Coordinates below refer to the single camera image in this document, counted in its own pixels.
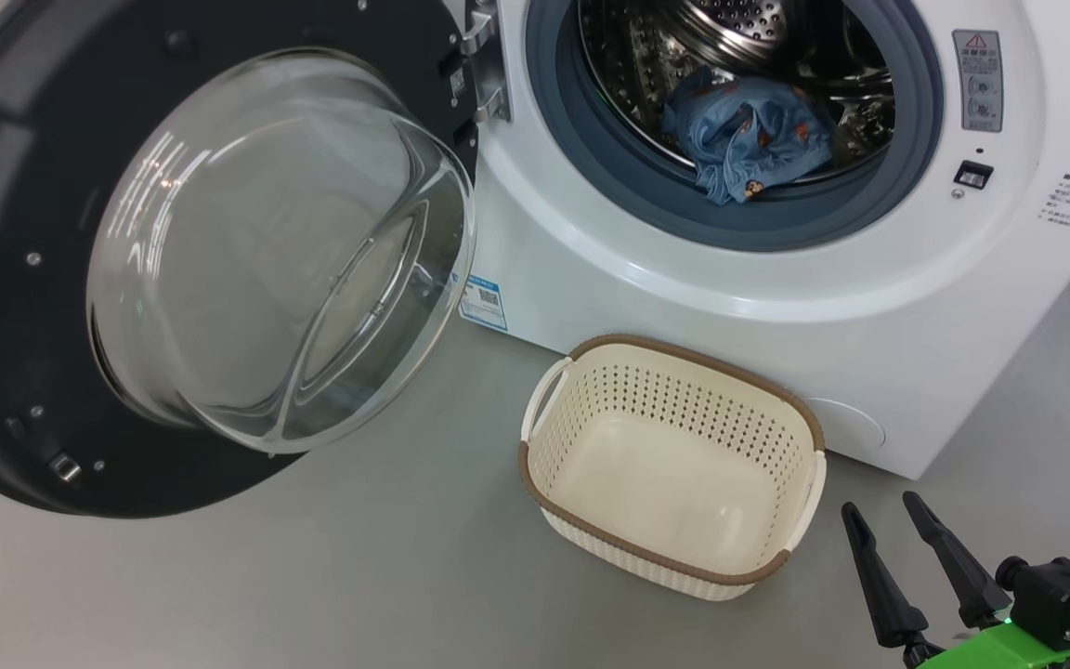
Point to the metal door hinge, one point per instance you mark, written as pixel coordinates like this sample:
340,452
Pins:
487,65

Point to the blue energy label sticker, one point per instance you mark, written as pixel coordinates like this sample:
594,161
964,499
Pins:
484,302

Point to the black glass washer door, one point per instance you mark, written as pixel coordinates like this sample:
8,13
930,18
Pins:
33,139

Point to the stainless steel washing machine drum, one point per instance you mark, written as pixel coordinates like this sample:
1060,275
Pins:
628,65

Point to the cream perforated laundry basket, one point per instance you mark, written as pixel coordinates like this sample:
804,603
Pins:
674,483

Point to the round white filter cover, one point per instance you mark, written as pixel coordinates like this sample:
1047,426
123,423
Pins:
855,427

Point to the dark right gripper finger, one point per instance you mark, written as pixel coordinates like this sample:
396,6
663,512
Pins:
883,595
958,571

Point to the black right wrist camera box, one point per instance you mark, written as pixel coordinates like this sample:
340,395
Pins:
1060,595

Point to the white front-load washing machine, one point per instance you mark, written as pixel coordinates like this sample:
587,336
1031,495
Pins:
776,316

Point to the blue cartoon print garment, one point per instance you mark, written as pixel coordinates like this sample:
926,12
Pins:
776,149

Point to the black door latch socket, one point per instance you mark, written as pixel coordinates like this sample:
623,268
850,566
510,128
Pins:
972,175

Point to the grey warning sticker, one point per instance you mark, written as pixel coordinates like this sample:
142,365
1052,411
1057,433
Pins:
978,82

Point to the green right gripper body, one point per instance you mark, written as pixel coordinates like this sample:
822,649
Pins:
999,650

